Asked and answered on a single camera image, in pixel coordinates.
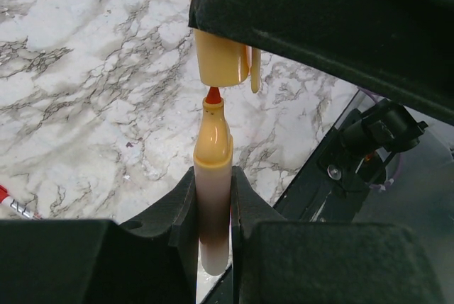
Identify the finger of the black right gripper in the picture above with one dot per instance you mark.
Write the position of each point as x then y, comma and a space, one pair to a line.
401, 49

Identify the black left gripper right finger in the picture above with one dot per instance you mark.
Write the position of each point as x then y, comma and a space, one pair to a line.
286, 261

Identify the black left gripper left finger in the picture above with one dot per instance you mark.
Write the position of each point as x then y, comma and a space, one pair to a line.
150, 258

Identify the pink orange-tipped marker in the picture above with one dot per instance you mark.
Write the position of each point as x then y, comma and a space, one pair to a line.
213, 156

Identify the white red-tipped pen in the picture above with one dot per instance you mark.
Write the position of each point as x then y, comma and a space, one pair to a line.
15, 207

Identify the orange-yellow marker cap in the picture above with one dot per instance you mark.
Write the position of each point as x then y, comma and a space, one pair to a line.
225, 63

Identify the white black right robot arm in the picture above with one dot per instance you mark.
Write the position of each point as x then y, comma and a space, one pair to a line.
400, 49

